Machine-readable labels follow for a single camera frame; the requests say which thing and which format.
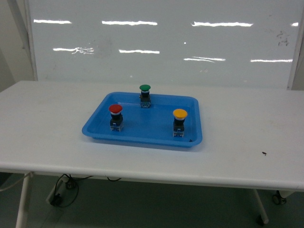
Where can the blue plastic tray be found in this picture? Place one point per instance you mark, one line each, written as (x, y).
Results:
(152, 125)

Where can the green push button switch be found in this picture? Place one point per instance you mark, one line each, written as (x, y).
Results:
(145, 100)

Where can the white table leg left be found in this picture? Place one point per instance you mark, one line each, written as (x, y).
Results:
(24, 202)

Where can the red push button switch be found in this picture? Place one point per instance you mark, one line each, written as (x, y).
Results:
(117, 121)

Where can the yellow push button switch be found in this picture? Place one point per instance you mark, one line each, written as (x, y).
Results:
(178, 123)

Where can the white table leg right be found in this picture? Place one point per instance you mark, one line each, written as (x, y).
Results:
(262, 218)

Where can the white table leg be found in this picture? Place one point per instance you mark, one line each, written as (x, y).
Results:
(262, 218)
(24, 202)

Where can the white whiteboard panel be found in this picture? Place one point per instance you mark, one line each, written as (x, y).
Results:
(237, 43)

